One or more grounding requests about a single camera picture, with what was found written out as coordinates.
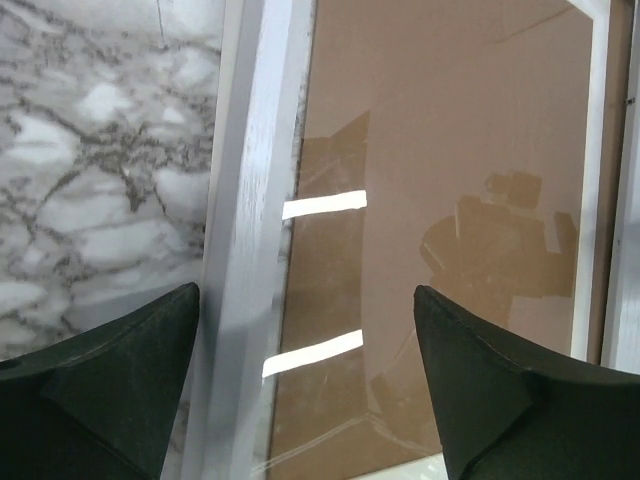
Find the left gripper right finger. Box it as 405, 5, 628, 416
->
414, 286, 639, 479

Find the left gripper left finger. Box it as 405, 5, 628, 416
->
1, 283, 200, 479

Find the brown backing board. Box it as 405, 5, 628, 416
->
267, 0, 634, 476

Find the white picture frame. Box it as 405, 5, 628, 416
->
179, 0, 640, 480

